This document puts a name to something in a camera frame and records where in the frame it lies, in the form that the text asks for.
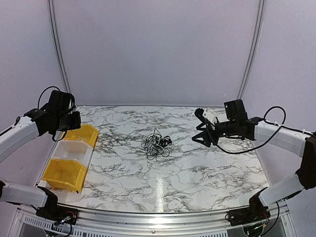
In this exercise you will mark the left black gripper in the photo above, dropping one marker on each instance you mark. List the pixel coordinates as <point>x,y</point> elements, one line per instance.
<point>76,124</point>

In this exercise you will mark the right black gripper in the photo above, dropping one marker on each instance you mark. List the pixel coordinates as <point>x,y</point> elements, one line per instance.
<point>206,135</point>

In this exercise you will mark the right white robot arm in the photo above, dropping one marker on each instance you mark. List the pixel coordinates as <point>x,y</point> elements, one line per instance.
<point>239,125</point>

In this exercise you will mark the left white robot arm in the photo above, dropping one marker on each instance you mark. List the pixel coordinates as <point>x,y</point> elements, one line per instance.
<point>59,114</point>

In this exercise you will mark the far yellow bin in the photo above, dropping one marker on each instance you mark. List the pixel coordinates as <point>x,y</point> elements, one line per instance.
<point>87,133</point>

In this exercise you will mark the yellow bin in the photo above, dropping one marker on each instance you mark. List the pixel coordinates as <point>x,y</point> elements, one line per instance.
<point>87,133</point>
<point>65,174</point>

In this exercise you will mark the white middle bin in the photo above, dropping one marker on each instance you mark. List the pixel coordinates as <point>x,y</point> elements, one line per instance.
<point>73,150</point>

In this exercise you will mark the near yellow bin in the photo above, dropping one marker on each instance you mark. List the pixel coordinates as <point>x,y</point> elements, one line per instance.
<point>65,174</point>

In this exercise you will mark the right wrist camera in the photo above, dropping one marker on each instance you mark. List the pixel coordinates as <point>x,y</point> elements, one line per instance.
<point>205,115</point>

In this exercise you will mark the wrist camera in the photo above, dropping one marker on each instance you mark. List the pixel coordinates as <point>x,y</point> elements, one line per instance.
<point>72,104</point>
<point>205,115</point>

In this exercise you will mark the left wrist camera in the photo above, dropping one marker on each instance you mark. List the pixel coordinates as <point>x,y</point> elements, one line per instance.
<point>72,104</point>

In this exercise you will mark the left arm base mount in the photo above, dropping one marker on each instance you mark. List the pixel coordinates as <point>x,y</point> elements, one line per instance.
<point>55,212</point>

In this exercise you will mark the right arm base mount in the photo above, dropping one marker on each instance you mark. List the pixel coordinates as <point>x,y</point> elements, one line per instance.
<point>249,217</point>

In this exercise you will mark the aluminium front rail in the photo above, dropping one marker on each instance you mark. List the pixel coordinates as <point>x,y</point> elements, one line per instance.
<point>101,223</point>

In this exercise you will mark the left aluminium corner post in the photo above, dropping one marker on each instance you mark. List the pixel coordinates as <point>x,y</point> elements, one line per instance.
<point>57,46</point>

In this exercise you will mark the aluminium corner post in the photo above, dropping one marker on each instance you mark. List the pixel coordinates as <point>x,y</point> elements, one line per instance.
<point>259,21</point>
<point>57,46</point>

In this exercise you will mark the right aluminium corner post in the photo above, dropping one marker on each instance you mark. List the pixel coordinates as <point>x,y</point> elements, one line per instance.
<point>259,21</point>

